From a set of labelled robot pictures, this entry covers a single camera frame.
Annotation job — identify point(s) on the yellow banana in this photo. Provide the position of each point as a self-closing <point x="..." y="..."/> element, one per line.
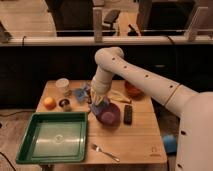
<point x="117" y="96"/>

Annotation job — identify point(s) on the blue sponge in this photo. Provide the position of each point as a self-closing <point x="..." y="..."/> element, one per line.
<point x="97" y="109"/>

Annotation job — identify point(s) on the blue plastic toy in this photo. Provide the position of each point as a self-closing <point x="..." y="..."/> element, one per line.
<point x="80" y="94"/>

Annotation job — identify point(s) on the green plastic tray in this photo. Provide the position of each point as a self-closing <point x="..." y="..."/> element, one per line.
<point x="58" y="137"/>

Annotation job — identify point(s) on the red brown toy pile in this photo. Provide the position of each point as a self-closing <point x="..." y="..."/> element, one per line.
<point x="89" y="99"/>

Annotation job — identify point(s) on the black office chair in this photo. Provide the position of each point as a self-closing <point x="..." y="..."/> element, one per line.
<point x="108" y="22"/>

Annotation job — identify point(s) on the wooden table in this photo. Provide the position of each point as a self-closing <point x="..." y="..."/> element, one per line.
<point x="138" y="143"/>

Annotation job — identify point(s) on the white railing bar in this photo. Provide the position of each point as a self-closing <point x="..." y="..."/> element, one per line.
<point x="106" y="41"/>

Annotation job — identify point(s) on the silver fork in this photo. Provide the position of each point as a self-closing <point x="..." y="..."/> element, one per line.
<point x="98" y="149"/>

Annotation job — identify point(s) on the red bowl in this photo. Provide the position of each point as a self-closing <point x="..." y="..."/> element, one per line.
<point x="131" y="90"/>

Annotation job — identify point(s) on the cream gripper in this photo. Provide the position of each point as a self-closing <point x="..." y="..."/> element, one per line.
<point x="98" y="95"/>

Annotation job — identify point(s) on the small metal cup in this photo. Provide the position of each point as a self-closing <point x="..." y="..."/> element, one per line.
<point x="65" y="105"/>

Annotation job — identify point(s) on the blue cylinder on floor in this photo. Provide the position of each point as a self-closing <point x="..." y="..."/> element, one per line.
<point x="170" y="144"/>

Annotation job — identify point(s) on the purple bowl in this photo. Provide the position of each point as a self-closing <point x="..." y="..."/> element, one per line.
<point x="110" y="115"/>

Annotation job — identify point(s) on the orange fruit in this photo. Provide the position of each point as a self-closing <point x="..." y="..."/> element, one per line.
<point x="49" y="103"/>

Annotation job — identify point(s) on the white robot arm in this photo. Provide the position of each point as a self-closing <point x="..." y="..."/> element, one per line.
<point x="195" y="110"/>

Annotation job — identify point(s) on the black remote control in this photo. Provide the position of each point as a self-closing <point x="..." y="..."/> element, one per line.
<point x="128" y="114"/>

